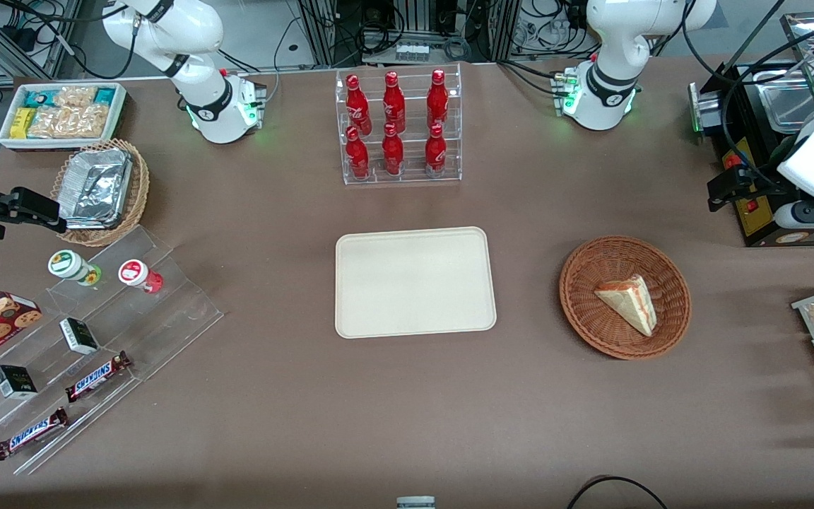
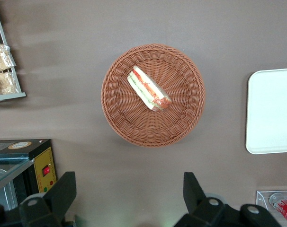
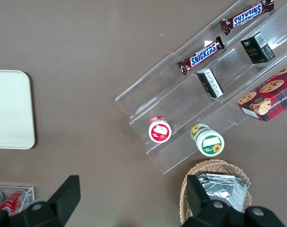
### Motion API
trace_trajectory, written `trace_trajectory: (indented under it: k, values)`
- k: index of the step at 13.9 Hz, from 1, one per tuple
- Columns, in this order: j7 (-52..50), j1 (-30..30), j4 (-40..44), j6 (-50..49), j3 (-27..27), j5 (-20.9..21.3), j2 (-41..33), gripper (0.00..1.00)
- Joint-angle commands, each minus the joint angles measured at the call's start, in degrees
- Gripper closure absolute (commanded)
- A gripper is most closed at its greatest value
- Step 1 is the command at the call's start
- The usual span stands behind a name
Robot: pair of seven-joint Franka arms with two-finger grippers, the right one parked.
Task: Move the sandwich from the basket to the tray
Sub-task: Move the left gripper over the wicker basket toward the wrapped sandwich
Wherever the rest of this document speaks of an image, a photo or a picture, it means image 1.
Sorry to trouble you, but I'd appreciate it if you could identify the triangle sandwich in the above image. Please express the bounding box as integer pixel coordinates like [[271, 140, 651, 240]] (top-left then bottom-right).
[[594, 275, 658, 338]]

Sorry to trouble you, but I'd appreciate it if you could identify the light tan wicker basket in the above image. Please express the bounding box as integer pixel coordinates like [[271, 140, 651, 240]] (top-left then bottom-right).
[[50, 139, 151, 248]]

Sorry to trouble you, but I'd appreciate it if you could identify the brown round wicker basket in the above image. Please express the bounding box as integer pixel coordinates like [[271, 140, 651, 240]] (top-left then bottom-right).
[[559, 235, 692, 361]]

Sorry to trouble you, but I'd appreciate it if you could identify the cream plastic serving tray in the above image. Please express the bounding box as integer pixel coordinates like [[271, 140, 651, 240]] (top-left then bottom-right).
[[335, 226, 497, 339]]

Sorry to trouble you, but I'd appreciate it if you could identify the black countertop warmer machine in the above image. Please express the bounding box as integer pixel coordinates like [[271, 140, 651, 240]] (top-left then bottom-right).
[[688, 60, 814, 248]]

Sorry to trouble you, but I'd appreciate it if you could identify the stack of foil containers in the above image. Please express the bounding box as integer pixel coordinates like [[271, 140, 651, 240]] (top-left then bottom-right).
[[58, 147, 134, 230]]

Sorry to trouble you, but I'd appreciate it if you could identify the white rectangular snack bin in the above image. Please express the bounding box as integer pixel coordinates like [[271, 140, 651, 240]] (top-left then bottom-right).
[[0, 82, 128, 153]]

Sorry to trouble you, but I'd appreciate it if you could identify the green lid yogurt cup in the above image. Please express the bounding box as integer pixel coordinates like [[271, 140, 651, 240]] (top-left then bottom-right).
[[47, 250, 103, 287]]

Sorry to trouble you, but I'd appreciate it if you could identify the yellow snack packet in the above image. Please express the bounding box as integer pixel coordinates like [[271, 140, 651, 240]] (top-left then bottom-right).
[[9, 107, 37, 141]]

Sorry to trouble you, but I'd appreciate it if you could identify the large clear nut bag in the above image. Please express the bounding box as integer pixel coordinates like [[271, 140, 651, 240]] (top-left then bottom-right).
[[25, 105, 110, 140]]

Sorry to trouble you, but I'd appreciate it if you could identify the small clear nut bag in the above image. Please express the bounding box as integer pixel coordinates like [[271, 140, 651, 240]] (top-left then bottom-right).
[[54, 85, 98, 109]]

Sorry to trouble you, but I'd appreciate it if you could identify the red lid yogurt cup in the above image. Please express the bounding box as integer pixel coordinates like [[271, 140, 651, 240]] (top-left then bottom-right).
[[118, 259, 165, 295]]

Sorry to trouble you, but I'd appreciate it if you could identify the small black carton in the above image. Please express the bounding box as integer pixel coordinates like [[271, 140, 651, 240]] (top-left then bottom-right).
[[0, 365, 39, 402], [59, 317, 100, 356]]

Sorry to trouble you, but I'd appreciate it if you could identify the Snickers chocolate bar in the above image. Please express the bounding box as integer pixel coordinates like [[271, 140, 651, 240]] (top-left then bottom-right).
[[64, 351, 133, 404], [0, 407, 69, 462]]

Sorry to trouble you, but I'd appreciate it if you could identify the red cola bottle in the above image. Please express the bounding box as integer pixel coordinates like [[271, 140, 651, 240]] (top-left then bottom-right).
[[381, 123, 406, 177], [382, 71, 407, 132], [424, 124, 448, 178], [426, 69, 450, 129], [346, 74, 373, 129], [345, 126, 372, 180]]

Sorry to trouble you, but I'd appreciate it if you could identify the clear acrylic bottle rack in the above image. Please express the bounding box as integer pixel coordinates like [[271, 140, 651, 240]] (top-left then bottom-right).
[[335, 62, 464, 187]]

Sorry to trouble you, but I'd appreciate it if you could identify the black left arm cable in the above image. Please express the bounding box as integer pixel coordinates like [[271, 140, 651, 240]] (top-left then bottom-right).
[[681, 0, 814, 195]]

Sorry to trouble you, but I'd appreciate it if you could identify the black floor cable loop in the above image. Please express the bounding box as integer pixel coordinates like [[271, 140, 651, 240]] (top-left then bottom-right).
[[566, 476, 670, 509]]

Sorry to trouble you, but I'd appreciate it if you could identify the aluminium frame rack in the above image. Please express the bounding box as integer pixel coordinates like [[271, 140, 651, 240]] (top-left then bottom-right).
[[297, 0, 522, 69]]

